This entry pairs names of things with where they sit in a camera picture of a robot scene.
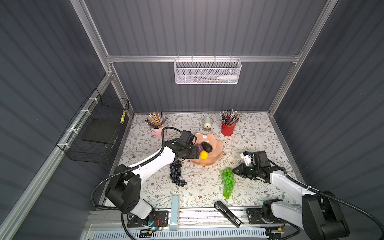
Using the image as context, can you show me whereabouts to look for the purple fake fig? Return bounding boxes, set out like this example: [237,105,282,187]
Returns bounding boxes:
[195,144,203,152]

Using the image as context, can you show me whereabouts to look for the yellow fake lemon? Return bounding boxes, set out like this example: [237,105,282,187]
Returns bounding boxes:
[200,151,209,160]

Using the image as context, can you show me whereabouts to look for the dark fake avocado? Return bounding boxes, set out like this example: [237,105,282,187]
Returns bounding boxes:
[201,142,213,153]

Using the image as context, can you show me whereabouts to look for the black fake grape bunch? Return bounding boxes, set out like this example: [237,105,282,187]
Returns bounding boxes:
[170,160,187,187]

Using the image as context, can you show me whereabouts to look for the pink scalloped fruit bowl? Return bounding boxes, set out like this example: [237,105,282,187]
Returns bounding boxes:
[191,133,223,166]

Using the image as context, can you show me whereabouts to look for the green fake grape bunch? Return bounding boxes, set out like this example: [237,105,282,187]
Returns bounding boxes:
[221,167,235,200]

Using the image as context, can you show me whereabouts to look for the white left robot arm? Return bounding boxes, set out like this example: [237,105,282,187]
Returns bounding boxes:
[105,127,200,225]

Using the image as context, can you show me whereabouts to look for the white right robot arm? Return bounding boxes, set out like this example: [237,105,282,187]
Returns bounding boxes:
[232,151,350,240]

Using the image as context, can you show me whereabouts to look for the coloured pencils in pink cup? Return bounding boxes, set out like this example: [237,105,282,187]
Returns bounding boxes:
[145,112,168,129]

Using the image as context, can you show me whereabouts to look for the red pencil cup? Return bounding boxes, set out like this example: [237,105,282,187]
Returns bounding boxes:
[221,123,237,137]

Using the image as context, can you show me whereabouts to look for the pencils in red cup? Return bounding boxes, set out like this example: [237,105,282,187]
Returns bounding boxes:
[220,110,240,127]

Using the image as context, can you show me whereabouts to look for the black stapler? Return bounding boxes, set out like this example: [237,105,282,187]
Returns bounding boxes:
[214,201,242,228]

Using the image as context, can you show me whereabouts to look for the light blue bar tool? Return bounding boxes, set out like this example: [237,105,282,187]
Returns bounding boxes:
[169,196,180,231]

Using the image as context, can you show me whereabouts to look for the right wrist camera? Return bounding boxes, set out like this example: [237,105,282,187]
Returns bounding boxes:
[241,151,253,166]

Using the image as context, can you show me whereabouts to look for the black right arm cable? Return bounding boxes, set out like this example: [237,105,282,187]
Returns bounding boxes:
[266,158,384,240]

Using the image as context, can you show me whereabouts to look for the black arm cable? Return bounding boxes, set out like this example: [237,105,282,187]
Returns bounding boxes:
[266,158,384,240]
[90,126,183,240]

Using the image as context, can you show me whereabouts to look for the white wire mesh basket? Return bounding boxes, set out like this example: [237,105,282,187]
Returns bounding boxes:
[173,57,242,85]

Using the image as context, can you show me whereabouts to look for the black wire wall basket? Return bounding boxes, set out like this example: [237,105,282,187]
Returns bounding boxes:
[57,90,130,164]

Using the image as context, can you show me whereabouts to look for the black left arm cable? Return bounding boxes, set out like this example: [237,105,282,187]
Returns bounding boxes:
[90,126,183,240]

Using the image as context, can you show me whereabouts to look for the aluminium front rail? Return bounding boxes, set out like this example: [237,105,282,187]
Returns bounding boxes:
[86,205,304,232]

